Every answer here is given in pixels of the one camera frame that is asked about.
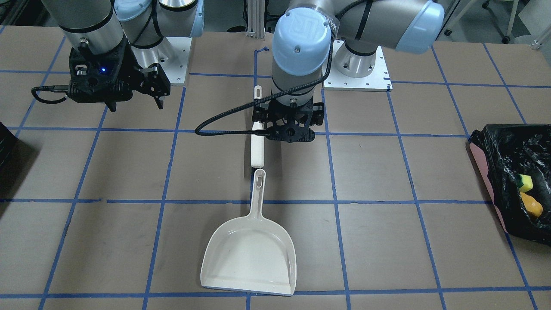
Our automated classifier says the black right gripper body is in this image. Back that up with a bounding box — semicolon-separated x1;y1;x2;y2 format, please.
125;63;171;99

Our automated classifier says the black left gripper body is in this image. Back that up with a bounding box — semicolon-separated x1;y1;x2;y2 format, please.
252;99;325;143

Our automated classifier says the white hand brush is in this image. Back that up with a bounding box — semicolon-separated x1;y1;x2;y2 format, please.
250;86;264;169

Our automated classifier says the beige plastic dustpan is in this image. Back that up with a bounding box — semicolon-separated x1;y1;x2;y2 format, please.
200;169;297;296

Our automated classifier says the green yellow sponge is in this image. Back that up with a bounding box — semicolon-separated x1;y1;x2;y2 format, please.
517;174;534;193

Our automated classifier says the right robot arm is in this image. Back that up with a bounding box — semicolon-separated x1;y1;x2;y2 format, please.
31;0;204;112

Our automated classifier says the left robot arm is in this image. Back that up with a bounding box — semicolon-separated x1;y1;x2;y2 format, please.
252;0;445;143

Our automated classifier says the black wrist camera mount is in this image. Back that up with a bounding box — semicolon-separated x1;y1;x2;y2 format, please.
67;38;133;103

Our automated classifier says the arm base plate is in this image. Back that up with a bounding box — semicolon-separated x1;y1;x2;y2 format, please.
129;37;192;86
323;40;393;92

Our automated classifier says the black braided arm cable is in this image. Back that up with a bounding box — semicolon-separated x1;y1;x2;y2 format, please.
195;39;334;137

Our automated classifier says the aluminium frame post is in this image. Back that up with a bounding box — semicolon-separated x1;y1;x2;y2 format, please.
246;0;266;40

